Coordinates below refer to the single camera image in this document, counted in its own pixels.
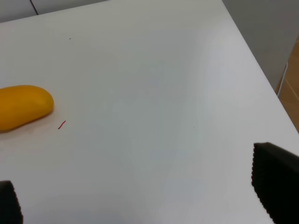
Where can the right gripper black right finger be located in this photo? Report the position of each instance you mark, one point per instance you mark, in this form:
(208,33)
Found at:
(275,179)

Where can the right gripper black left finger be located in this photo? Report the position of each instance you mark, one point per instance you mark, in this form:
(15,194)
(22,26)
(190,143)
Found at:
(10,210)

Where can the yellow toy mango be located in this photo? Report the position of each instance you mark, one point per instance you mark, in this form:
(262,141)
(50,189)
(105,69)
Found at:
(23,104)

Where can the brown cardboard box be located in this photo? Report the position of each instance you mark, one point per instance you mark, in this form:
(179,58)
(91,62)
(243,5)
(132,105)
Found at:
(288,86)

